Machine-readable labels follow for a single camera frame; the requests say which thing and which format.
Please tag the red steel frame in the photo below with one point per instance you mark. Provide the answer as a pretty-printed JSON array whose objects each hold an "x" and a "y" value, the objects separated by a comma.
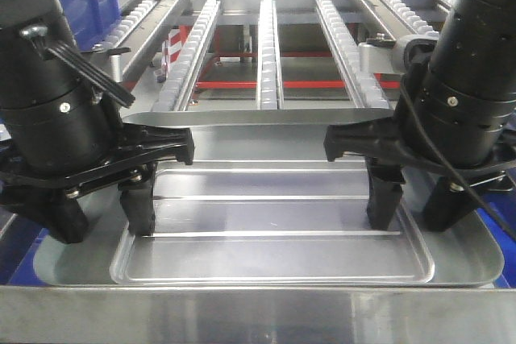
[{"x": 236, "y": 70}]

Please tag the far left roller track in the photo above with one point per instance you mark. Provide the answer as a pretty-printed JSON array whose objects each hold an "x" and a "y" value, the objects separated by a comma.
[{"x": 126, "y": 26}]

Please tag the left-centre roller track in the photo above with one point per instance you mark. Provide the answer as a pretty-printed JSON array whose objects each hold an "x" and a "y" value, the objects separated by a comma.
[{"x": 178, "y": 89}]

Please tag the silver metal tray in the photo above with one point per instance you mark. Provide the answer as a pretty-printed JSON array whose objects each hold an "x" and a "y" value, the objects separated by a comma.
[{"x": 262, "y": 205}]

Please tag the left steel divider rail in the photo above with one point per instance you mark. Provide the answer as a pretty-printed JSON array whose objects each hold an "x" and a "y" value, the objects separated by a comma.
[{"x": 145, "y": 39}]

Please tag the blue bin under tray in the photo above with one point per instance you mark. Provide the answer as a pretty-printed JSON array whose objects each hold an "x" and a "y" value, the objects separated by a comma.
[{"x": 502, "y": 200}]

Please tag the steel divider rail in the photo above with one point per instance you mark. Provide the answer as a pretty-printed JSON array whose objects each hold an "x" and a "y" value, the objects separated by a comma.
[
  {"x": 384, "y": 26},
  {"x": 145, "y": 39}
]

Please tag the far right roller track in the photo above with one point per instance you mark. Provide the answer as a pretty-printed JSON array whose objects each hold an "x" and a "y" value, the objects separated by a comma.
[{"x": 412, "y": 20}]

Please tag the right steel divider rail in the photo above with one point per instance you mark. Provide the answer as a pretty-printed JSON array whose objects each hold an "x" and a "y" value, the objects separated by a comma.
[{"x": 384, "y": 26}]

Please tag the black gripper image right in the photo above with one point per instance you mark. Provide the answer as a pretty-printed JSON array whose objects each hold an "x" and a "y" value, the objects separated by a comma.
[{"x": 448, "y": 203}]

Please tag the steel front rack rail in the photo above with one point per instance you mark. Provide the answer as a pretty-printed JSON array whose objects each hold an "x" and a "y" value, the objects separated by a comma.
[{"x": 256, "y": 315}]

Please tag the right-centre roller track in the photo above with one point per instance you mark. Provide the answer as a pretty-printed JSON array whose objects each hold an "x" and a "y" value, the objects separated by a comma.
[{"x": 362, "y": 88}]

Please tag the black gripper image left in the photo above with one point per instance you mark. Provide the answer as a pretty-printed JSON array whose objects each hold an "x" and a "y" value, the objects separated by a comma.
[{"x": 37, "y": 196}]

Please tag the centre roller track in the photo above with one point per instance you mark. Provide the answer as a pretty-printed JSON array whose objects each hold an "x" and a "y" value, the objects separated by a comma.
[{"x": 269, "y": 80}]

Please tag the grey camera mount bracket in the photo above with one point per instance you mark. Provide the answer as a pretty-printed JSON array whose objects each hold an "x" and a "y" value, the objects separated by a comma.
[{"x": 385, "y": 56}]

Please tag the red white striped post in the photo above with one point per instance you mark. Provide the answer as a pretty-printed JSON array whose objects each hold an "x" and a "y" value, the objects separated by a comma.
[{"x": 171, "y": 48}]

